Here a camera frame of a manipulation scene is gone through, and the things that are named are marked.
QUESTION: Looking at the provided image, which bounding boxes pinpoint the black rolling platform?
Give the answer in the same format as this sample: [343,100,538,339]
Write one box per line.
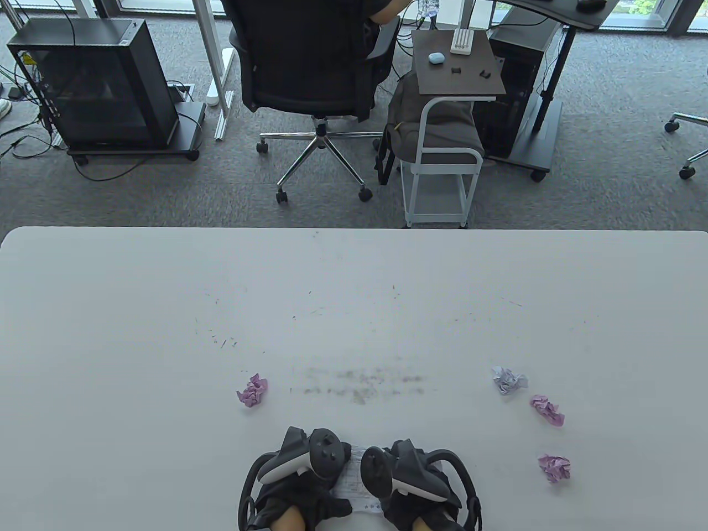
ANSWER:
[66,101,206,166]

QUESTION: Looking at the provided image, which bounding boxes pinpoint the pink paper invoice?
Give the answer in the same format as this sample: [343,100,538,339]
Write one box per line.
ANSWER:
[539,454,571,482]
[530,395,565,427]
[237,374,269,408]

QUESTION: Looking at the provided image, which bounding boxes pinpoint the white desk leg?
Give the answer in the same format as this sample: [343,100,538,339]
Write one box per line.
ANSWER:
[192,0,236,140]

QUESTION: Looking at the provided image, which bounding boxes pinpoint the black office chair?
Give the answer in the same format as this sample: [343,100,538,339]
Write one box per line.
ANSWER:
[221,0,400,204]

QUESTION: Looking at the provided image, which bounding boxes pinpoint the silver chair base with casters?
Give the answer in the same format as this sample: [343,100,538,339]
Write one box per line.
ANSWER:
[664,112,708,180]

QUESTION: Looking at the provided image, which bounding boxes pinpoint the grey hand controller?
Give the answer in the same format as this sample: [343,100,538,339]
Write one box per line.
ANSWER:
[238,426,353,529]
[360,439,485,531]

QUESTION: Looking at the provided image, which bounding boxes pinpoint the person's left forearm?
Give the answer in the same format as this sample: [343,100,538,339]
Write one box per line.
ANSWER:
[271,508,308,531]

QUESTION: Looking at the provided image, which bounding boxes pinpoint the white paper invoice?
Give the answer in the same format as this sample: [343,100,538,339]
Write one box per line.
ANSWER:
[335,442,388,512]
[492,367,529,395]

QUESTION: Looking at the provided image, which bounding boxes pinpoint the black standing desk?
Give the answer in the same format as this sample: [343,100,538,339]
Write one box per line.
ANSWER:
[487,0,620,182]

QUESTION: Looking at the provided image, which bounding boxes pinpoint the white side table brown top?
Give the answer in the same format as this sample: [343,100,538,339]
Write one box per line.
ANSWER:
[401,29,507,228]

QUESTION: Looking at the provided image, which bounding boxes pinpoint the person's left hand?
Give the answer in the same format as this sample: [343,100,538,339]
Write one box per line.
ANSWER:
[252,470,353,531]

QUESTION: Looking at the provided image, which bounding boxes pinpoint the grey backpack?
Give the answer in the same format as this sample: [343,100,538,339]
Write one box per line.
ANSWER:
[375,72,486,186]

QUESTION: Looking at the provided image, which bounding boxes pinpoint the black floor cable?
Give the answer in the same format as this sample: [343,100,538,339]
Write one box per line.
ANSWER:
[71,148,166,181]

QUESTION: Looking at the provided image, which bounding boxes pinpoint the black glass computer tower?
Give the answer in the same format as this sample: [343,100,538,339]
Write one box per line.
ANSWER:
[7,18,180,150]

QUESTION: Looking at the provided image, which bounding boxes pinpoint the person's right hand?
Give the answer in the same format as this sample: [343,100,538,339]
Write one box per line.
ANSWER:
[382,487,468,531]

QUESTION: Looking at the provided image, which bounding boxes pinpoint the black cable bundle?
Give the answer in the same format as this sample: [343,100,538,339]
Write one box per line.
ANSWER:
[0,58,68,161]

